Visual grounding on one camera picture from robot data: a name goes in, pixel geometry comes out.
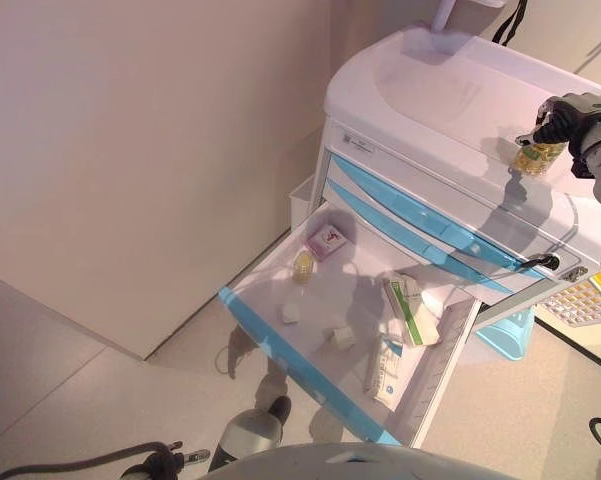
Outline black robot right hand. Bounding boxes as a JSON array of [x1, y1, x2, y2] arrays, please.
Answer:
[[515, 92, 601, 161]]

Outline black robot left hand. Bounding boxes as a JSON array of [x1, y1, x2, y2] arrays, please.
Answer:
[[169, 439, 211, 464]]

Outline clear bottle yellow capsules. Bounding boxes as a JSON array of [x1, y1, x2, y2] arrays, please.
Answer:
[[509, 133, 566, 180], [292, 249, 317, 285]]

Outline blue fronted cart drawer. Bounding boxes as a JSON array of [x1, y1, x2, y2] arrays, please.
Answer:
[[218, 198, 484, 449]]

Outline blue white medicine box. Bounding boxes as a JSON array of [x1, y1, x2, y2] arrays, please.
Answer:
[[363, 333, 406, 412]]

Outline green white medicine box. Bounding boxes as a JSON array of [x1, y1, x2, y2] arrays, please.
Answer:
[[382, 276, 442, 347]]

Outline pink white medicine box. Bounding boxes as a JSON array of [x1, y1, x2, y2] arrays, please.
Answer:
[[305, 224, 349, 262]]

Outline white blue medical cart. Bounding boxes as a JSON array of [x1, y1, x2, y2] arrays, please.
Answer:
[[287, 27, 601, 449]]

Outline black cart key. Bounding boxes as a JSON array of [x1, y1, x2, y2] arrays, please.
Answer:
[[522, 253, 561, 269]]

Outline white perforated side basket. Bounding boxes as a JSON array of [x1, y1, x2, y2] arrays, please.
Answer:
[[537, 274, 601, 329]]

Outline cart label sticker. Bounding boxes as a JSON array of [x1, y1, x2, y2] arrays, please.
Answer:
[[339, 132, 376, 154]]

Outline blue lidded waste bin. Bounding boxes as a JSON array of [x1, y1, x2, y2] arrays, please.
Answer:
[[474, 305, 535, 361]]

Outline white cart side bin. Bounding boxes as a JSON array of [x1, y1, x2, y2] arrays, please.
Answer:
[[288, 173, 317, 236]]

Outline thick black cable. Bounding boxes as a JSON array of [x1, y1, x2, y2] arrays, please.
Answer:
[[4, 441, 181, 480]]

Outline black hanging strap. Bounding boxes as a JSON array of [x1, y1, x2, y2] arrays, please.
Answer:
[[492, 0, 530, 45]]

